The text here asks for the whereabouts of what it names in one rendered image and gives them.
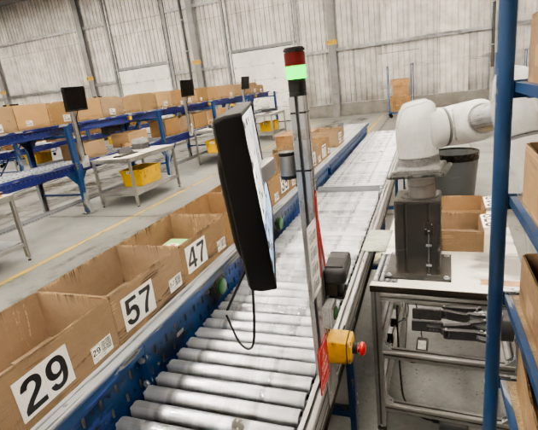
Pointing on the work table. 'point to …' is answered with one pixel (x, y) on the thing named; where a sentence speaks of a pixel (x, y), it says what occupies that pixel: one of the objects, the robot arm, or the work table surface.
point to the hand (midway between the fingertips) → (424, 319)
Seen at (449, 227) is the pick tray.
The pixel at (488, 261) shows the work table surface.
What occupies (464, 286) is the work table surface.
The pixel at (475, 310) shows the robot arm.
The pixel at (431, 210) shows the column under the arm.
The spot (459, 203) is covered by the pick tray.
